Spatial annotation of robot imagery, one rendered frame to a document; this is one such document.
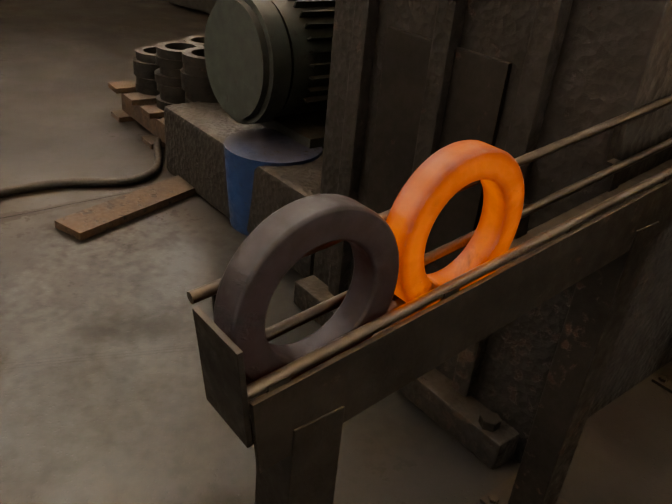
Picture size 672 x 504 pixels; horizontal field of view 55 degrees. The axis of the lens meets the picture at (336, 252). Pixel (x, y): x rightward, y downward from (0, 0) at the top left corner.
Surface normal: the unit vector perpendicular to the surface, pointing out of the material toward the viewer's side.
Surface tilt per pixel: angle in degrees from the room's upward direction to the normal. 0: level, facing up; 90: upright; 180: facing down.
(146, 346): 0
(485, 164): 90
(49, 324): 0
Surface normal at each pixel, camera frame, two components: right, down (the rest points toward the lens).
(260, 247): -0.46, -0.48
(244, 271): -0.60, -0.28
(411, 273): 0.62, 0.43
